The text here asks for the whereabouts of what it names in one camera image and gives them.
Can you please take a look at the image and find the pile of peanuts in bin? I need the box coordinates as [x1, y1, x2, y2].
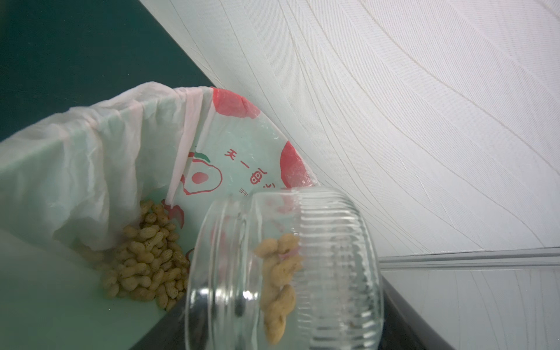
[73, 200, 191, 312]

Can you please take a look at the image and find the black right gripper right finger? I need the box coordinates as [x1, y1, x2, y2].
[380, 279, 454, 350]

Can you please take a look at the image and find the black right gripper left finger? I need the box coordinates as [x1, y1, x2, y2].
[131, 301, 186, 350]

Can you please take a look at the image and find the pink white plastic bin bag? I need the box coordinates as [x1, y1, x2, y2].
[1, 83, 316, 349]

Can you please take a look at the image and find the glass peanut jar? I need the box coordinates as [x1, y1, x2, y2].
[185, 187, 384, 349]

